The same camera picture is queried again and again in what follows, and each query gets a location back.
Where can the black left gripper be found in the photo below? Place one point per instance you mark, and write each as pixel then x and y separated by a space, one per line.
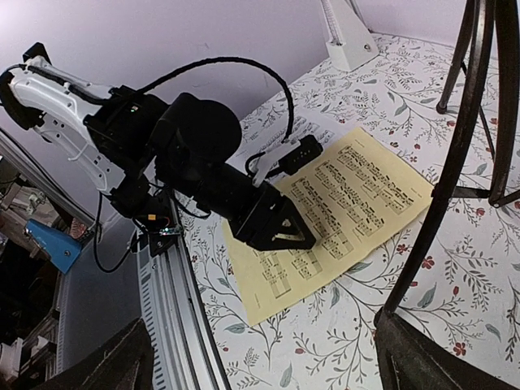
pixel 260 217

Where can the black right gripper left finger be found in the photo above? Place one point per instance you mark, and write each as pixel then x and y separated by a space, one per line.
pixel 125 361

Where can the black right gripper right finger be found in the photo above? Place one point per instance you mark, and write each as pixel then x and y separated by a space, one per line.
pixel 409 360

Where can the yellow sheet music page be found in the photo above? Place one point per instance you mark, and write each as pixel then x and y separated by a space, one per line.
pixel 354 197

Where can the black perforated music stand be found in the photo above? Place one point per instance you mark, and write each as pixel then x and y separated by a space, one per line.
pixel 484 24

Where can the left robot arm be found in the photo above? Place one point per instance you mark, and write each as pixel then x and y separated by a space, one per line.
pixel 115 133

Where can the white sheet music page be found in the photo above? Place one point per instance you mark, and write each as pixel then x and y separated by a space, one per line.
pixel 270 136

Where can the white metronome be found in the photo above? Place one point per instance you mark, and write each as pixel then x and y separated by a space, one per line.
pixel 350 44

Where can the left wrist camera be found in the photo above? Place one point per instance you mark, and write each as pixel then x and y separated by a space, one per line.
pixel 288 158

